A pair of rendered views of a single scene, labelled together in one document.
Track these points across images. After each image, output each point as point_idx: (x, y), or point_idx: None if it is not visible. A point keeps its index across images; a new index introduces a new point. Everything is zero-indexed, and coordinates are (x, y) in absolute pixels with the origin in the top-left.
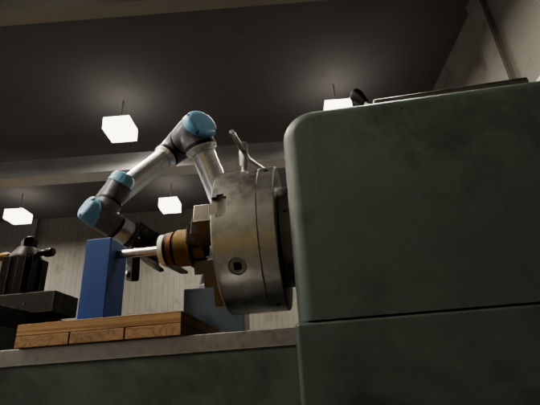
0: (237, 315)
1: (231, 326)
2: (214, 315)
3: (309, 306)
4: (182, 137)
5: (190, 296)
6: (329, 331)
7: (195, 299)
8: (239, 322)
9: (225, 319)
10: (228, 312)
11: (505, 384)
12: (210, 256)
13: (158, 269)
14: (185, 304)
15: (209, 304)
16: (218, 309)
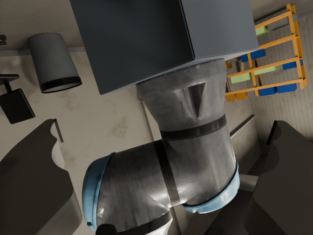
0: (86, 33)
1: (85, 3)
2: (112, 13)
3: None
4: None
5: (172, 43)
6: None
7: (156, 38)
8: (80, 19)
9: (96, 15)
10: (97, 33)
11: None
12: (185, 152)
13: (277, 134)
14: (176, 7)
15: (127, 35)
16: (111, 31)
